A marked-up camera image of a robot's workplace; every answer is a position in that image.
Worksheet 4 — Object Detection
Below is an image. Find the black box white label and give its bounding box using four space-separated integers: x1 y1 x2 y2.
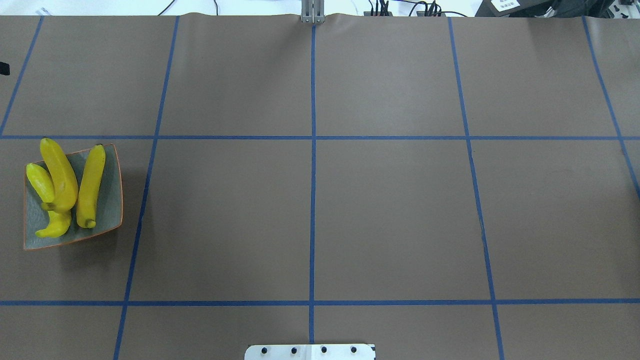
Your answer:
474 0 554 18

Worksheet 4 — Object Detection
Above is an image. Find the aluminium frame post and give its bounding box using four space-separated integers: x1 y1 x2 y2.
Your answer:
301 0 326 25

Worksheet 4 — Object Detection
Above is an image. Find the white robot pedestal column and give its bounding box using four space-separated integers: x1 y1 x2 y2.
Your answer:
244 343 377 360

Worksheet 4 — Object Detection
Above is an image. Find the grey square plate orange rim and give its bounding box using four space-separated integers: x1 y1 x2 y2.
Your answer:
23 143 124 251

